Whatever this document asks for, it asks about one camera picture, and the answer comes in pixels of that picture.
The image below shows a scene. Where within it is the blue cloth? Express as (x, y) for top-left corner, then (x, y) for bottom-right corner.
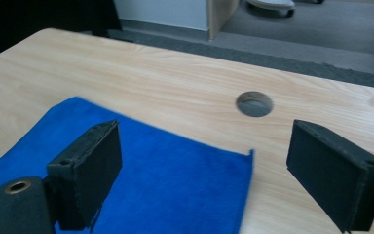
(0, 96), (255, 234)

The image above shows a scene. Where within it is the white cabinet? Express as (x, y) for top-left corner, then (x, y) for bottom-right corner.
(112, 0), (209, 32)

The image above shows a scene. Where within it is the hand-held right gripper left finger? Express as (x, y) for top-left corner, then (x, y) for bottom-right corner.
(46, 119), (124, 232)

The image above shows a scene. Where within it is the chair base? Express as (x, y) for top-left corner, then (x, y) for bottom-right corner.
(245, 0), (297, 19)

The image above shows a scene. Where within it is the grey table cable hole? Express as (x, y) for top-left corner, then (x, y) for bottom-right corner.
(235, 91), (275, 118)

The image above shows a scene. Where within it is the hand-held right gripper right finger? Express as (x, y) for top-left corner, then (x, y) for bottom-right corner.
(285, 119), (374, 234)

